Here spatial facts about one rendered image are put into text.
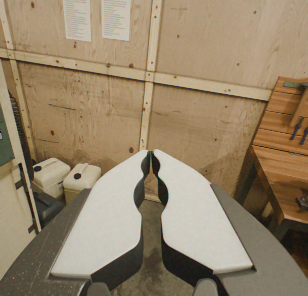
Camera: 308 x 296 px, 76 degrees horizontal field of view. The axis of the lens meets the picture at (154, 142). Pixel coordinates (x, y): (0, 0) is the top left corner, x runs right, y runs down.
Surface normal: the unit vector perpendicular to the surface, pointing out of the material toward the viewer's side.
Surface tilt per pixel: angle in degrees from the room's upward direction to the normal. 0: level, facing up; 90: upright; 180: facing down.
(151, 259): 0
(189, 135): 90
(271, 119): 90
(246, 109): 91
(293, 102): 90
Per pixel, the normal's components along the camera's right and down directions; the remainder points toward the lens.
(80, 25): -0.22, 0.44
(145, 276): 0.11, -0.87
